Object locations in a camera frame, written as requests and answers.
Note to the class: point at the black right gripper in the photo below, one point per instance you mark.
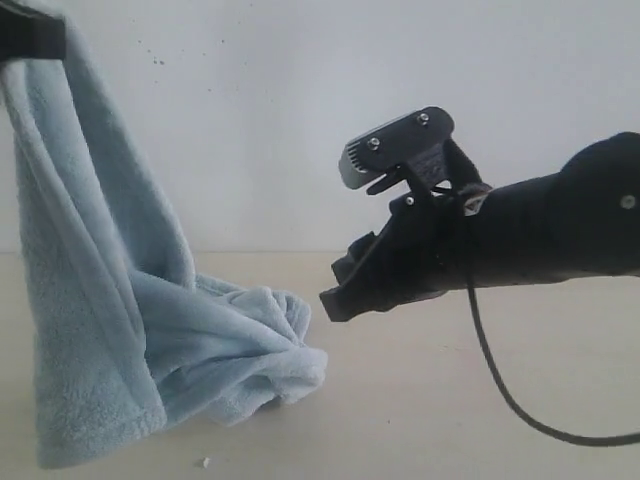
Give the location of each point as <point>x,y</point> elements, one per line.
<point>418,255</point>

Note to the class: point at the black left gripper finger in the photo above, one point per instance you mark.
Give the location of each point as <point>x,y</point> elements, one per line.
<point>28,33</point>

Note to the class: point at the light blue fluffy towel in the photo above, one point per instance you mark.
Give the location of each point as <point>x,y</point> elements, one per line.
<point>130,339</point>

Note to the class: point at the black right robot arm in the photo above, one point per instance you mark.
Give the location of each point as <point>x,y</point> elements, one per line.
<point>580,222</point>

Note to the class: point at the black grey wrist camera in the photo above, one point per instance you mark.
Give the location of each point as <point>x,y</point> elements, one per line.
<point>410,148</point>

